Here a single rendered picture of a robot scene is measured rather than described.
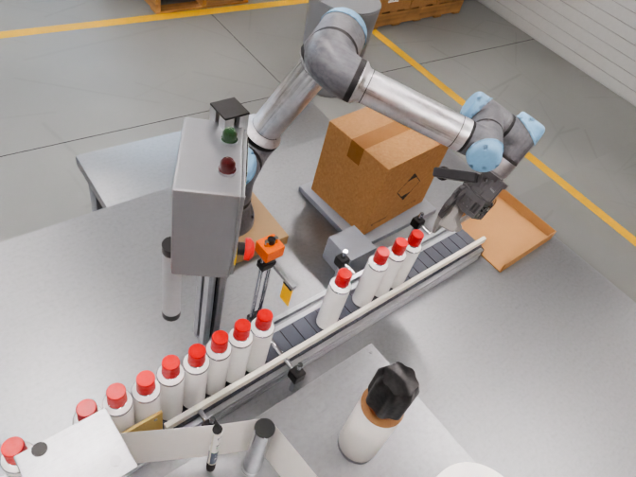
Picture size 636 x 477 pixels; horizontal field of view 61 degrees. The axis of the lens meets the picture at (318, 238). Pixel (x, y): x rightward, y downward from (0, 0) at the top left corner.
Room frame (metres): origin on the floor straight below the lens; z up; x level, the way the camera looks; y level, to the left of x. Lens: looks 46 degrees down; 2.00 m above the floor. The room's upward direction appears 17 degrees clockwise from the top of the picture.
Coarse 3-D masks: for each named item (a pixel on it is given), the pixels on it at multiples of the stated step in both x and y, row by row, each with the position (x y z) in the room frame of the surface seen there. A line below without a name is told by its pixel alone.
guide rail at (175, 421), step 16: (480, 240) 1.24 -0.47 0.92; (432, 272) 1.06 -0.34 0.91; (400, 288) 0.96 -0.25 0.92; (368, 304) 0.87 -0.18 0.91; (352, 320) 0.82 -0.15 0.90; (320, 336) 0.73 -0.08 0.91; (288, 352) 0.66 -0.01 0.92; (272, 368) 0.62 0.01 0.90; (240, 384) 0.55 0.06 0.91; (208, 400) 0.49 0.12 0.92; (176, 416) 0.44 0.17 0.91
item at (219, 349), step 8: (216, 336) 0.54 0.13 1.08; (224, 336) 0.55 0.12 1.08; (208, 344) 0.55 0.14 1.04; (216, 344) 0.53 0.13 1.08; (224, 344) 0.54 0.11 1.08; (208, 352) 0.53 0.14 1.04; (216, 352) 0.53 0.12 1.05; (224, 352) 0.54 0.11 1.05; (216, 360) 0.52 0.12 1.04; (224, 360) 0.53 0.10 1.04; (216, 368) 0.52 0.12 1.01; (224, 368) 0.53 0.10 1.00; (208, 376) 0.52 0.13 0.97; (216, 376) 0.52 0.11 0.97; (224, 376) 0.54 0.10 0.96; (208, 384) 0.52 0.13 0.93; (216, 384) 0.52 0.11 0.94; (224, 384) 0.54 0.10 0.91; (208, 392) 0.52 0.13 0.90; (216, 392) 0.52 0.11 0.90
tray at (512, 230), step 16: (496, 208) 1.52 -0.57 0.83; (512, 208) 1.54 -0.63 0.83; (528, 208) 1.52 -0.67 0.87; (464, 224) 1.38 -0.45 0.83; (480, 224) 1.41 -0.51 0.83; (496, 224) 1.43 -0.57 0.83; (512, 224) 1.46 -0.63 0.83; (528, 224) 1.48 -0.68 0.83; (544, 224) 1.47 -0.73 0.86; (496, 240) 1.35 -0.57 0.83; (512, 240) 1.38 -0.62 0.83; (528, 240) 1.40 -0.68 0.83; (544, 240) 1.40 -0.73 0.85; (496, 256) 1.28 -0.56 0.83; (512, 256) 1.30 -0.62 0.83
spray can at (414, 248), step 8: (416, 232) 1.00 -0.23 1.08; (408, 240) 0.99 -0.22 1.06; (416, 240) 0.98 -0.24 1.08; (408, 248) 0.98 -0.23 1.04; (416, 248) 0.98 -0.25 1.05; (408, 256) 0.97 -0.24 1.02; (416, 256) 0.98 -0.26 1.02; (408, 264) 0.97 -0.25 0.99; (400, 272) 0.97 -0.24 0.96; (408, 272) 0.98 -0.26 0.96; (400, 280) 0.97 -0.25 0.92; (392, 288) 0.97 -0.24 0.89
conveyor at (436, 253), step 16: (448, 240) 1.23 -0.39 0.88; (464, 240) 1.25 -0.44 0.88; (432, 256) 1.14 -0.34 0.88; (448, 256) 1.16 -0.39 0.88; (464, 256) 1.19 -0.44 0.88; (416, 272) 1.06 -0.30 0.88; (352, 304) 0.88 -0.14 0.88; (384, 304) 0.91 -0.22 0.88; (304, 320) 0.79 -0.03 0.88; (288, 336) 0.73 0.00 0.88; (304, 336) 0.74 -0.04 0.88; (272, 352) 0.67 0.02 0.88; (304, 352) 0.70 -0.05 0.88; (224, 400) 0.52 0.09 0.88; (192, 416) 0.47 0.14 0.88
